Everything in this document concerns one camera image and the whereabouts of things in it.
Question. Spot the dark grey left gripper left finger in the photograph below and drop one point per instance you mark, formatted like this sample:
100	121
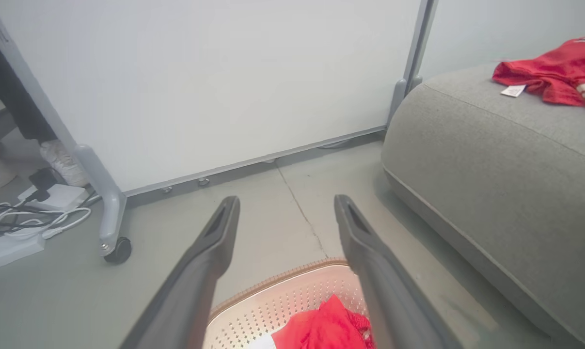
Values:
190	300

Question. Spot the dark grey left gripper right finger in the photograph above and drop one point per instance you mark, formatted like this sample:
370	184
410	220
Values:
394	315

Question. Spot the red white-striped garment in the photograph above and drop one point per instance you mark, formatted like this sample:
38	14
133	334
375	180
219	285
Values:
559	68
321	329

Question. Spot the grey fabric sofa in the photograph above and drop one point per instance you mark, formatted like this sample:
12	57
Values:
491	184

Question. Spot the pink perforated laundry basket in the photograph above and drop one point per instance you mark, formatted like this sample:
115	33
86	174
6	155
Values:
273	305

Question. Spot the black caster wheel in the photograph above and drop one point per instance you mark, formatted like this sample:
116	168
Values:
120	252

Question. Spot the long grey partition foot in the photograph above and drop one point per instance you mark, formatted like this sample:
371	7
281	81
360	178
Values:
110	213

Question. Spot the white square power strip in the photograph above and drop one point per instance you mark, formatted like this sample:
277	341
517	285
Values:
62	196

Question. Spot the black plug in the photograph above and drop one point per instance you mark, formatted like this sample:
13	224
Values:
38	195

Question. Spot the white sneaker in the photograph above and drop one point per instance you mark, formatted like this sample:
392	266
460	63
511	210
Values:
64	162

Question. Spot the white long power strip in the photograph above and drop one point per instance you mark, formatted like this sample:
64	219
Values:
6	252

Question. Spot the black power adapter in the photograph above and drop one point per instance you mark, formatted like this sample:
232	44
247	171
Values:
42	178

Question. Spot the short grey partition foot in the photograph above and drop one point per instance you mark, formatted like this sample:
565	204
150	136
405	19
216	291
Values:
398	99
415	82

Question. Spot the white partition panel grey frame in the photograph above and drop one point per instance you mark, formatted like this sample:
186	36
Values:
224	87
491	34

